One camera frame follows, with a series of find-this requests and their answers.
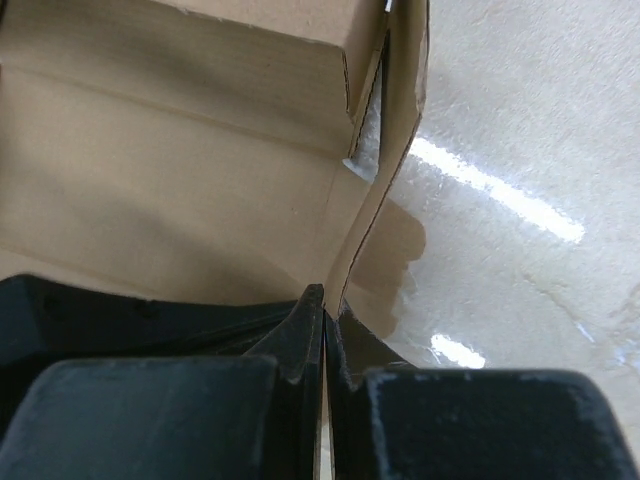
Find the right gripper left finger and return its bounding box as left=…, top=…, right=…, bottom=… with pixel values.
left=1, top=284, right=324, bottom=479

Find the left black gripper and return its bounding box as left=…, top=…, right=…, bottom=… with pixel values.
left=1, top=274, right=295, bottom=415

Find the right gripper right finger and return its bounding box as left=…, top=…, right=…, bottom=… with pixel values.
left=325, top=309, right=639, bottom=479

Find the brown cardboard box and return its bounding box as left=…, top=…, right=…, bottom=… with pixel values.
left=0, top=0, right=431, bottom=480

